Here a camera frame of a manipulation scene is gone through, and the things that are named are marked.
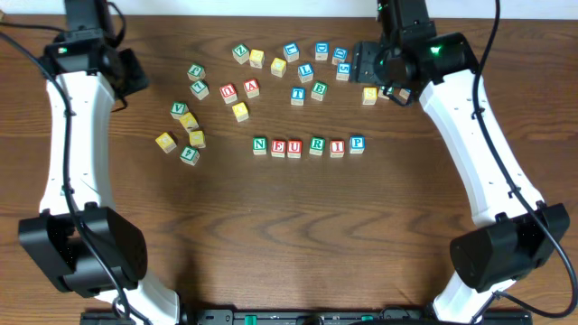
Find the green V block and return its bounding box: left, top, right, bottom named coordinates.
left=170, top=102, right=189, bottom=119

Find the green 7 block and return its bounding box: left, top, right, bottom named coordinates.
left=190, top=80, right=210, bottom=100

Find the blue D block tilted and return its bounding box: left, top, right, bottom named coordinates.
left=331, top=47, right=349, bottom=65

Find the red I block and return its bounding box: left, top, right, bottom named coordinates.
left=330, top=140, right=345, bottom=158

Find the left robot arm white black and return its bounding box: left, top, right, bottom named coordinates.
left=18, top=29, right=188, bottom=324

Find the yellow C block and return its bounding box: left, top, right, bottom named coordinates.
left=189, top=130, right=206, bottom=148

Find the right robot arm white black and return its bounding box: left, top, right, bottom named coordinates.
left=351, top=31, right=577, bottom=324

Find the blue l block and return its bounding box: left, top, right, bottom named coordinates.
left=284, top=42, right=300, bottom=62
left=298, top=63, right=314, bottom=83

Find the red u block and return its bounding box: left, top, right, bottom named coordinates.
left=287, top=140, right=303, bottom=159
left=219, top=83, right=238, bottom=104

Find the yellow O block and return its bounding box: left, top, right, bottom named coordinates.
left=232, top=102, right=249, bottom=122

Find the yellow G block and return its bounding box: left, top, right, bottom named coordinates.
left=155, top=133, right=177, bottom=153

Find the red A block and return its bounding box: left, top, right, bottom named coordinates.
left=243, top=79, right=260, bottom=98

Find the green J block right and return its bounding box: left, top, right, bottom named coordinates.
left=378, top=86, right=394, bottom=100

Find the green R block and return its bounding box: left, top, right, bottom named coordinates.
left=309, top=136, right=326, bottom=156

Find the green B block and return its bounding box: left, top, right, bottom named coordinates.
left=312, top=81, right=328, bottom=101

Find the blue 2 block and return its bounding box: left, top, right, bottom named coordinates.
left=399, top=88, right=411, bottom=100

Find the green Z block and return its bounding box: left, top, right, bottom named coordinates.
left=232, top=43, right=250, bottom=65

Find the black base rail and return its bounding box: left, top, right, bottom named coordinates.
left=79, top=308, right=534, bottom=325

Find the blue 5 block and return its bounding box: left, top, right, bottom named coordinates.
left=336, top=62, right=351, bottom=81

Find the red E block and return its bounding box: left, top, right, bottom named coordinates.
left=271, top=140, right=287, bottom=158

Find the yellow K block left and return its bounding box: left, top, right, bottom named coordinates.
left=179, top=112, right=199, bottom=133

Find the green j block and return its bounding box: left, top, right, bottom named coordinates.
left=187, top=63, right=206, bottom=81
left=378, top=86, right=394, bottom=100

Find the blue T block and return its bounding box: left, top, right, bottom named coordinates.
left=291, top=87, right=305, bottom=106

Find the green N block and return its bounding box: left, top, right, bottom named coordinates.
left=252, top=137, right=267, bottom=155

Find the yellow block upper middle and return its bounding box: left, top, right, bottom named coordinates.
left=270, top=58, right=287, bottom=78

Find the yellow S block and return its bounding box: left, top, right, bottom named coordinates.
left=362, top=87, right=378, bottom=106

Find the yellow block top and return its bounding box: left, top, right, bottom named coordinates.
left=249, top=49, right=265, bottom=69

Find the blue P block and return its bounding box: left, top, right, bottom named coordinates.
left=350, top=135, right=366, bottom=154

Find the blue L block top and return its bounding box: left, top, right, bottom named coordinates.
left=284, top=42, right=300, bottom=62

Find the green J block left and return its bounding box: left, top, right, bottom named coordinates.
left=187, top=63, right=206, bottom=81

